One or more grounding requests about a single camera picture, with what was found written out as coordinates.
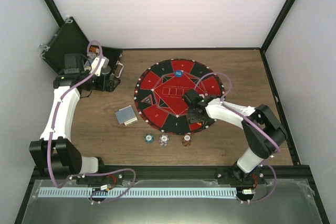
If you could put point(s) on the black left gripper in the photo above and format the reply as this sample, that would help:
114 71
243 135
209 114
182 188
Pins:
111 87

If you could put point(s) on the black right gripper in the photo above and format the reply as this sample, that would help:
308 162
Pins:
192 119

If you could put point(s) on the blue orange 10 chip stack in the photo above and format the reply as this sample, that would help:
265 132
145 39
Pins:
163 140

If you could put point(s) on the blue small blind button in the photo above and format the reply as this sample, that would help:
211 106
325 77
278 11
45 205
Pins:
178 73

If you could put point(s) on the blue green 50 chip stack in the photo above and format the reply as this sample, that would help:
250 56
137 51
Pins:
149 138

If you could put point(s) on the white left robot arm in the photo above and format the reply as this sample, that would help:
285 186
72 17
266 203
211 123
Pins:
54 150

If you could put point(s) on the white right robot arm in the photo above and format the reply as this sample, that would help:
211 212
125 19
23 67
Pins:
263 131

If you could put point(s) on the red brown chip stack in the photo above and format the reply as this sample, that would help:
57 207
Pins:
186 140

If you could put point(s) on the red orange chip row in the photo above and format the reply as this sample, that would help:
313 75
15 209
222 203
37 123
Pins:
94 49

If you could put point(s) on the round red black poker mat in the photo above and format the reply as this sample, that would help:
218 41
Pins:
168 113

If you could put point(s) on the triangular all in button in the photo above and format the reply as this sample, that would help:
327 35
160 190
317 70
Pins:
148 100

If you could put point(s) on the white card box tray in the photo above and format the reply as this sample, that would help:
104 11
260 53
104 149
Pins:
130 121

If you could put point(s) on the black poker chip case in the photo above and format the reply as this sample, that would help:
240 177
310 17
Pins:
70 39

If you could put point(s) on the light blue slotted strip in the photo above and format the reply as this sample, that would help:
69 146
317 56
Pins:
77 192

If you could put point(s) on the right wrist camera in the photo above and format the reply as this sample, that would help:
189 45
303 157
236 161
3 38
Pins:
191 96

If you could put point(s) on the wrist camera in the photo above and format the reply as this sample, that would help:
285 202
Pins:
73 64
191 96

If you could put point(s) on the chrome case handle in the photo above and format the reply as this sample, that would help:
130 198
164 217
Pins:
119 69

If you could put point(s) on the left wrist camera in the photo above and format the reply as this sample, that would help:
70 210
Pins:
73 64

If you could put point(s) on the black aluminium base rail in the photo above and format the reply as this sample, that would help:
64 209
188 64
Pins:
222 174

